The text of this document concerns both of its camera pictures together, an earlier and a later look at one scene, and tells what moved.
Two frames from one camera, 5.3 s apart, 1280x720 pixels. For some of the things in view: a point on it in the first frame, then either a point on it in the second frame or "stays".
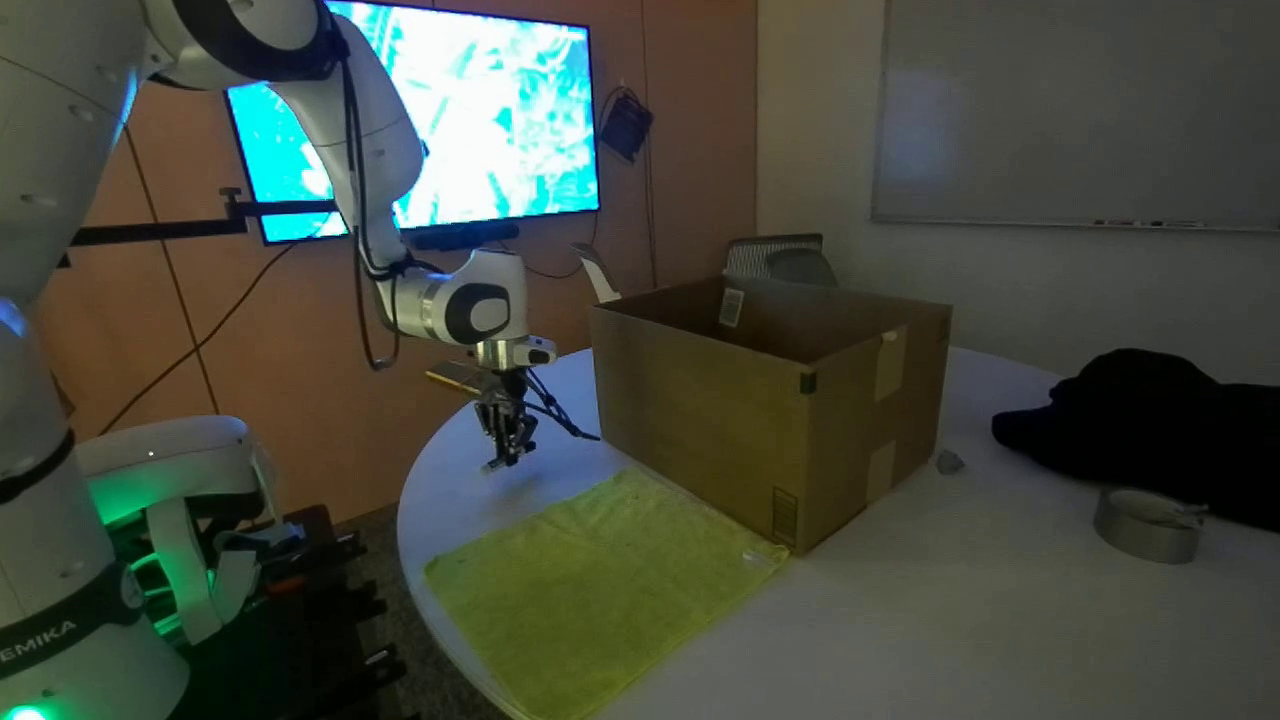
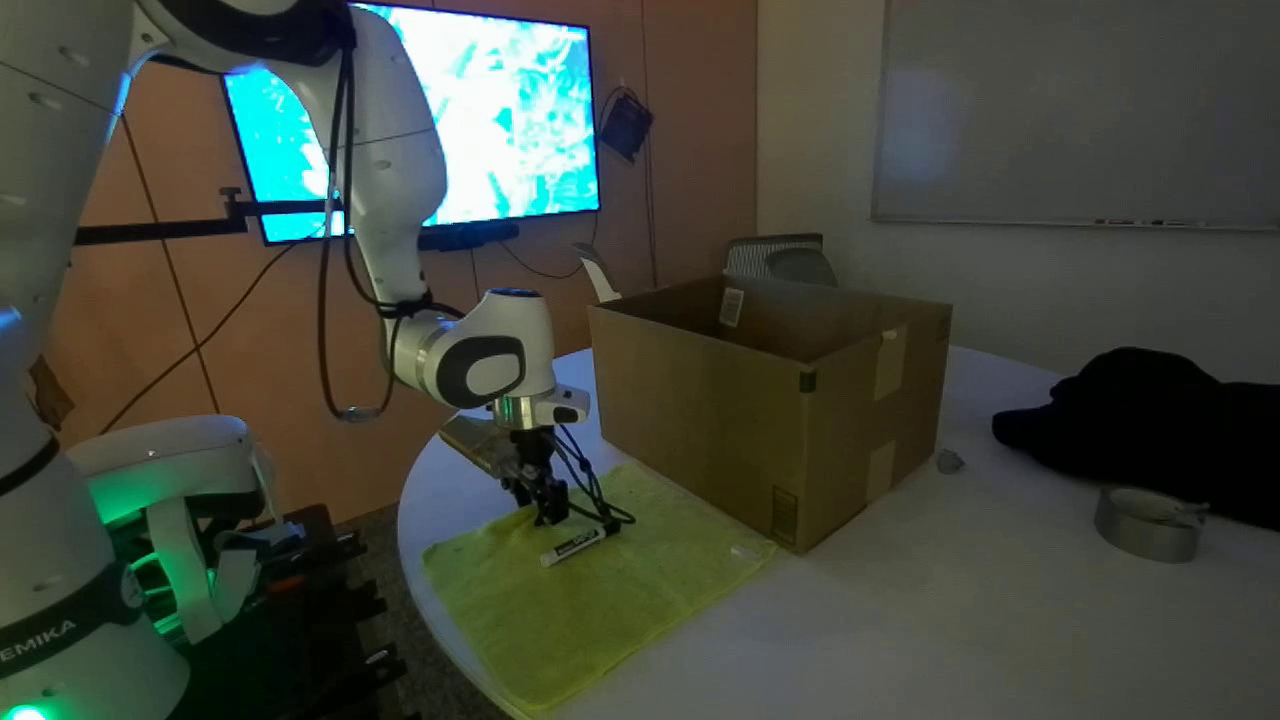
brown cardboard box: x=786 y=402 stays
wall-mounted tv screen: x=507 y=114 stays
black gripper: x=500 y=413 to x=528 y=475
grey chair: x=775 y=263 stays
